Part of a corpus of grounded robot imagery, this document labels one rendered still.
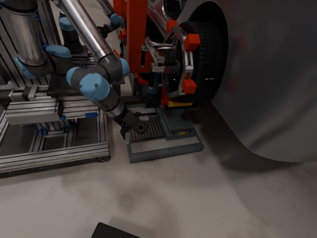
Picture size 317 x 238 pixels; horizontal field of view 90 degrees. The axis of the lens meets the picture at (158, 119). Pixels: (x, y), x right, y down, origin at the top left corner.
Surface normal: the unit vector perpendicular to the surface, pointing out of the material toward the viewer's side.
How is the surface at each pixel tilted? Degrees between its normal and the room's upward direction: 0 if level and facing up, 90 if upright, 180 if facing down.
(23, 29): 114
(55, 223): 0
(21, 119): 90
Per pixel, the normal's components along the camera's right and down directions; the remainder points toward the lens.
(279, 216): 0.14, -0.69
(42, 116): 0.27, 0.72
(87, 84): -0.26, -0.44
